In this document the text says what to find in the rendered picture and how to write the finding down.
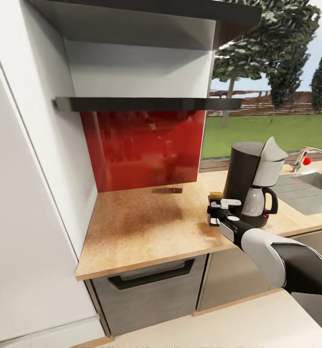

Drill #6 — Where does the paper coffee filter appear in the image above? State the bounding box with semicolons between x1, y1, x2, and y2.
261;137;288;162

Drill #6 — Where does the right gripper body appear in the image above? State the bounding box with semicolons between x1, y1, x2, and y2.
210;207;236;220

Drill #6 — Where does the bottle of coffee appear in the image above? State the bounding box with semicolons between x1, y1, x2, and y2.
207;192;224;227

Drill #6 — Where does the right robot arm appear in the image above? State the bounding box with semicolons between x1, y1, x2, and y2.
207;199;322;328

